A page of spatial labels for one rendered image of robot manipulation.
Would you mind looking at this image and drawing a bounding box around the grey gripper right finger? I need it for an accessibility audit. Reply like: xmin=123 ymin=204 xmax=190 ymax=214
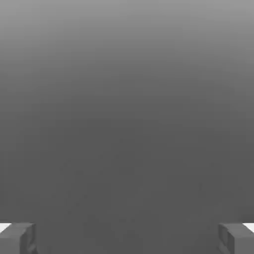
xmin=217 ymin=222 xmax=254 ymax=254

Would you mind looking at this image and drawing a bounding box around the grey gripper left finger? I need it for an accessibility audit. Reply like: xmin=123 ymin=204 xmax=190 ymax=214
xmin=0 ymin=222 xmax=38 ymax=254

